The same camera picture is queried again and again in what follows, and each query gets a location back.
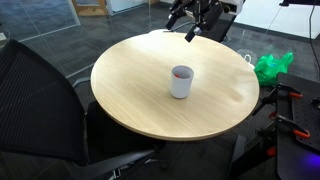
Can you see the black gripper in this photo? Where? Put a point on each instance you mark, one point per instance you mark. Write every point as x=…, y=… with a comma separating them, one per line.
x=196, y=5

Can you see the red marker with white cap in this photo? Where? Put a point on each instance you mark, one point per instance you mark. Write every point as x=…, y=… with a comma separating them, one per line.
x=176, y=75

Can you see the light grey mug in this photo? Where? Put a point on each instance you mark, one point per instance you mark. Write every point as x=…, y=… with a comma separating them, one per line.
x=181, y=86

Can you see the black mesh chair with armrests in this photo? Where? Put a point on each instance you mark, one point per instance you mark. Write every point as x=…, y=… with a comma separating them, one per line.
x=221, y=28

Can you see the green plastic bag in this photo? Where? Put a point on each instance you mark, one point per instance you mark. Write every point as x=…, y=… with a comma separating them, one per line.
x=270, y=68

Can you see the black perforated breadboard plate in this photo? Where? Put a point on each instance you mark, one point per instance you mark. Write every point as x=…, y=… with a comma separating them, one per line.
x=308, y=116

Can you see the large black mesh office chair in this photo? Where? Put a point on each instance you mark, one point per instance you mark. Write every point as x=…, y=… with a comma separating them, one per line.
x=36, y=110

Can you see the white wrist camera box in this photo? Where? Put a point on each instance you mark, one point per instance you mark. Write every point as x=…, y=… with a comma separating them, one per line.
x=235, y=4

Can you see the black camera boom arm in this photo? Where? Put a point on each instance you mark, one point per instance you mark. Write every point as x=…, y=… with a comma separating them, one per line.
x=300, y=2

